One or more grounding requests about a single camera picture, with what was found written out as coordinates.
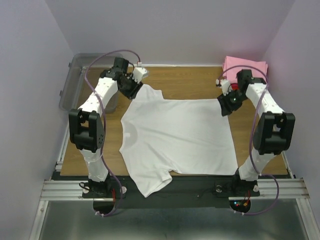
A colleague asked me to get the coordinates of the white t shirt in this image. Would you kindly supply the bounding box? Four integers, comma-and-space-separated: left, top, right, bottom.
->
119, 84, 238, 197

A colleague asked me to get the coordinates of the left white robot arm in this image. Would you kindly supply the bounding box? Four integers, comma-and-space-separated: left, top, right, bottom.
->
68, 57, 148, 198

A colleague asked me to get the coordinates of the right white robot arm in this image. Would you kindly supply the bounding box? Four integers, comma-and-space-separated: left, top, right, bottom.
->
216, 67, 296, 196

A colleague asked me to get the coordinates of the folded red t shirt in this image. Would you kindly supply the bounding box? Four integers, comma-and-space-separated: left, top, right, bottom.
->
229, 83, 239, 92

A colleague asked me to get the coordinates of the folded pink t shirt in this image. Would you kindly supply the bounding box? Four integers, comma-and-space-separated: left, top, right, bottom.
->
221, 55, 269, 83

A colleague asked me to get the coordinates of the clear plastic bin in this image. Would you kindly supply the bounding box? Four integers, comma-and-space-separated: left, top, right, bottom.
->
59, 52, 123, 114

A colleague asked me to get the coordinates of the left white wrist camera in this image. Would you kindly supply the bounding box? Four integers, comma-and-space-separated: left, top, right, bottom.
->
132, 61, 149, 84

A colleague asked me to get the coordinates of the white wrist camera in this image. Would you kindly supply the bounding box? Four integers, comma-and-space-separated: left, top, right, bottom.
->
132, 61, 149, 84
215, 79, 233, 96

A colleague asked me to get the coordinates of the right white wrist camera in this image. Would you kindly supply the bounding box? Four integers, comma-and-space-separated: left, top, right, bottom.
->
215, 79, 233, 96

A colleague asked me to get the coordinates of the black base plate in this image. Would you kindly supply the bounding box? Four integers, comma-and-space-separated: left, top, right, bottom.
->
79, 175, 260, 213

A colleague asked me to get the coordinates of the aluminium frame rail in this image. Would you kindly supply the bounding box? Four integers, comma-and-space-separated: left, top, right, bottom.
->
30, 121, 315, 240

